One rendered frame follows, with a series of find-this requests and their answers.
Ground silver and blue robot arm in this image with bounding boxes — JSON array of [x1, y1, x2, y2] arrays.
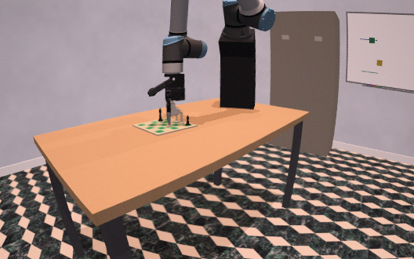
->
[[147, 0, 275, 97]]

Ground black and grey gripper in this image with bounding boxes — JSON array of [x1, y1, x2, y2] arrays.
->
[[164, 74, 185, 125]]

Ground green and cream chessboard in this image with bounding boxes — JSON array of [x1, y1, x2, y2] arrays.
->
[[133, 118, 198, 136]]

